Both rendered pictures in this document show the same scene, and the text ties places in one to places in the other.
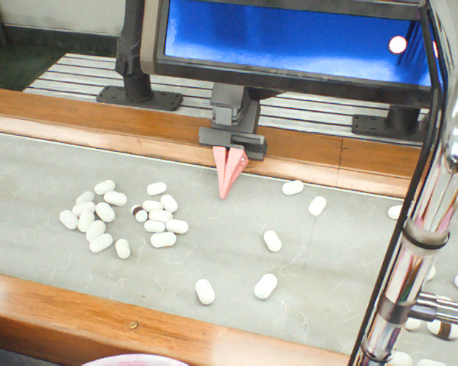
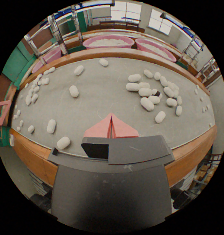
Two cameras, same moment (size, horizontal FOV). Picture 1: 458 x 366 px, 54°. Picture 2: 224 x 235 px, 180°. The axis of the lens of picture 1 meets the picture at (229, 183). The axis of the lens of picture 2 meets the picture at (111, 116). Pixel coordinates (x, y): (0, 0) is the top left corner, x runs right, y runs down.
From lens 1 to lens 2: 64 cm
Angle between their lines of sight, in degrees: 63
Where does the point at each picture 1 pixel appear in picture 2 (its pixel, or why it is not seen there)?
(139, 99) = (172, 189)
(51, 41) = not seen: hidden behind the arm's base
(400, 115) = (49, 196)
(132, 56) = (189, 197)
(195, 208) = (130, 109)
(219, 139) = (133, 149)
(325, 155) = (50, 170)
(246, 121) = (68, 193)
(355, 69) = not seen: outside the picture
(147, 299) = (124, 61)
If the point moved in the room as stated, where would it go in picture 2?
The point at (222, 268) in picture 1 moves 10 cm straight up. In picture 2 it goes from (99, 74) to (93, 41)
